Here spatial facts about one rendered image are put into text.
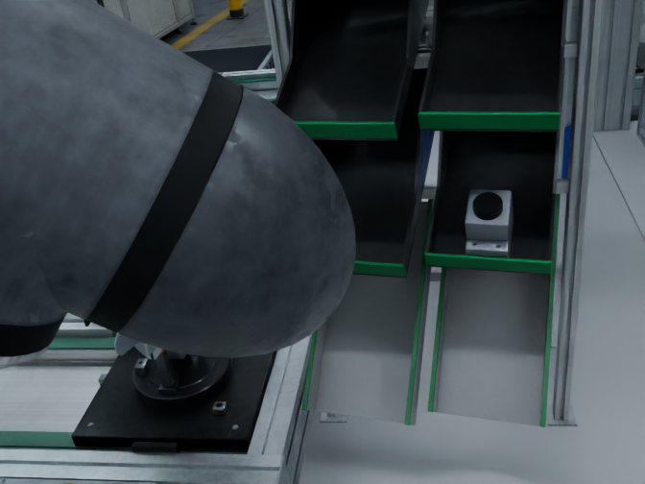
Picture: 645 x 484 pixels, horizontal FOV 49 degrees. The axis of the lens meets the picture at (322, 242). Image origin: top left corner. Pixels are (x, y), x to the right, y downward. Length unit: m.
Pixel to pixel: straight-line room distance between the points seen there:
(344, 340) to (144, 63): 0.68
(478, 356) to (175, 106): 0.68
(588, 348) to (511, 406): 0.35
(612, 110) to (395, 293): 1.19
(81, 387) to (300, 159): 0.93
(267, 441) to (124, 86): 0.73
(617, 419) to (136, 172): 0.93
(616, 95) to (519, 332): 1.16
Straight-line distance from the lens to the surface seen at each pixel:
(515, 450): 1.03
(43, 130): 0.25
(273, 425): 0.96
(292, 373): 1.02
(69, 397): 1.17
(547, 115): 0.69
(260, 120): 0.27
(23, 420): 1.16
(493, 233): 0.75
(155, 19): 7.22
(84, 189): 0.25
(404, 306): 0.89
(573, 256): 0.92
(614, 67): 1.94
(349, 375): 0.90
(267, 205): 0.26
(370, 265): 0.76
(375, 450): 1.03
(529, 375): 0.89
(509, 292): 0.90
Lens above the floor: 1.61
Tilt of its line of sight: 30 degrees down
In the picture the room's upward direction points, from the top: 8 degrees counter-clockwise
